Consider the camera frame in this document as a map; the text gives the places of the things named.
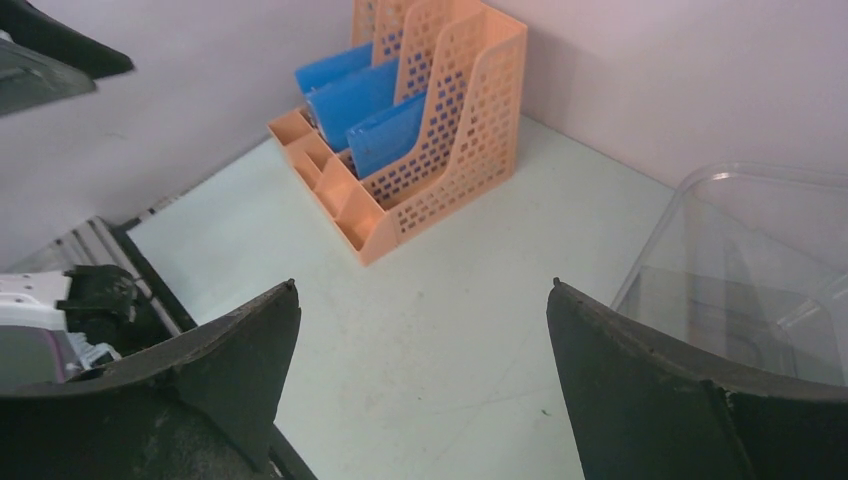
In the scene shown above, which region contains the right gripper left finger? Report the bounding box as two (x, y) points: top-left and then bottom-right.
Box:
(1, 280), (302, 479)

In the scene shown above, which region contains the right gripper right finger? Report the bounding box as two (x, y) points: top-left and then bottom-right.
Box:
(546, 280), (847, 479)

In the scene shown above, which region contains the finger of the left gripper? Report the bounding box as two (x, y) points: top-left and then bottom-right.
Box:
(1, 0), (135, 80)
(1, 38), (96, 116)

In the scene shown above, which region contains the clear plastic drawer cabinet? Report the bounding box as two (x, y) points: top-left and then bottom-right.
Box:
(612, 162), (847, 386)

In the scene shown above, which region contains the blue folder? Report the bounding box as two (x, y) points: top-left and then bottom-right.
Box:
(305, 58), (399, 152)
(346, 92), (427, 179)
(294, 42), (373, 95)

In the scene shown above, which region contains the blue folder front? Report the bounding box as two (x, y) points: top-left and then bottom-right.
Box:
(294, 42), (373, 95)

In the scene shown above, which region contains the orange plastic file organizer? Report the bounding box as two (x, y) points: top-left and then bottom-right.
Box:
(268, 1), (528, 265)

